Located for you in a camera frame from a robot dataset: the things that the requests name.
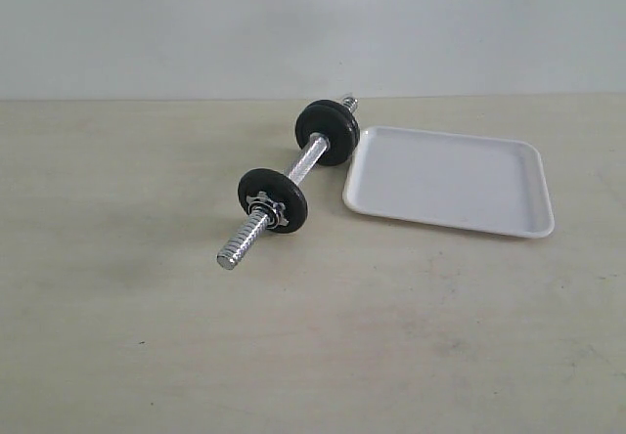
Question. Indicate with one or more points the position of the chrome dumbbell bar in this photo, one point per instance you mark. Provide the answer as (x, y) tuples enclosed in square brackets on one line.
[(256, 224)]

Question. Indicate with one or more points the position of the black weight plate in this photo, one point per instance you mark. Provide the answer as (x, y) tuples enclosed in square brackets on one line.
[(308, 122), (340, 127), (276, 194)]

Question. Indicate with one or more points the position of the chrome spinlock collar nut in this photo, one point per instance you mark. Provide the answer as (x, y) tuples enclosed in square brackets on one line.
[(274, 209)]

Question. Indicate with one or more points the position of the white plastic tray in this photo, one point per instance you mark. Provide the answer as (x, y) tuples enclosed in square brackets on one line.
[(475, 183)]

